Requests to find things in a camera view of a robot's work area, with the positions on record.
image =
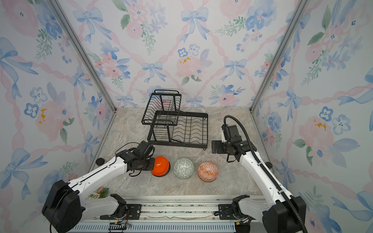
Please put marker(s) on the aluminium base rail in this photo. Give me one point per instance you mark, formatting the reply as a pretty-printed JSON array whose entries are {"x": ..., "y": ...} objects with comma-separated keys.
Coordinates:
[{"x": 190, "y": 215}]

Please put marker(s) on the orange plastic bowl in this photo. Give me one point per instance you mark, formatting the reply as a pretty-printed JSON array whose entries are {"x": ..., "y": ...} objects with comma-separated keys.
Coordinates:
[{"x": 161, "y": 166}]

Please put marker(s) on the red patterned ceramic bowl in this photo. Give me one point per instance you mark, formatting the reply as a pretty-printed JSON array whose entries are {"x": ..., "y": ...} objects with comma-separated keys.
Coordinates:
[{"x": 208, "y": 172}]

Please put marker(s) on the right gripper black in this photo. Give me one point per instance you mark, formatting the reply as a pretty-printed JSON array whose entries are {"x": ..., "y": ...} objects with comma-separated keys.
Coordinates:
[{"x": 219, "y": 150}]

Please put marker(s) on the green patterned ceramic bowl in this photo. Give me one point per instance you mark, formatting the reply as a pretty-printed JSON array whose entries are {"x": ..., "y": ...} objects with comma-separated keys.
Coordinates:
[{"x": 183, "y": 168}]

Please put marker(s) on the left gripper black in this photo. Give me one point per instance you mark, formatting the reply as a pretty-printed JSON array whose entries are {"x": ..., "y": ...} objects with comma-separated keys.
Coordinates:
[{"x": 151, "y": 165}]

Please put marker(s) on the black wire dish rack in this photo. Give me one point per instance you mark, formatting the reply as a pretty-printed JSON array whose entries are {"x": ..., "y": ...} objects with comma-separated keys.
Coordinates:
[{"x": 170, "y": 126}]

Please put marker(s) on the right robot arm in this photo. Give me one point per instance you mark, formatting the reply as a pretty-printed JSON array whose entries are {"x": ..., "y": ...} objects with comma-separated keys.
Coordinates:
[{"x": 282, "y": 212}]

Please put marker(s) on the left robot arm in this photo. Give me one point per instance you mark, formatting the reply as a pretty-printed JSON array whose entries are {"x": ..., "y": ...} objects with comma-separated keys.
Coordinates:
[{"x": 67, "y": 203}]

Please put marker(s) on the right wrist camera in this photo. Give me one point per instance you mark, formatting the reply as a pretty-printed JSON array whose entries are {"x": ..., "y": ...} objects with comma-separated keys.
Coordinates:
[{"x": 230, "y": 134}]

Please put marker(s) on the black round knob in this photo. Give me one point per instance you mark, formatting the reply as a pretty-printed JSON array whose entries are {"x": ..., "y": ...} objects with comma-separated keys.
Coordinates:
[{"x": 100, "y": 161}]

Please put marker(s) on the green snack packet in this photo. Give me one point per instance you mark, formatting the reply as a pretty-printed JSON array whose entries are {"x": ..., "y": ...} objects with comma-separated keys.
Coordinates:
[{"x": 99, "y": 193}]

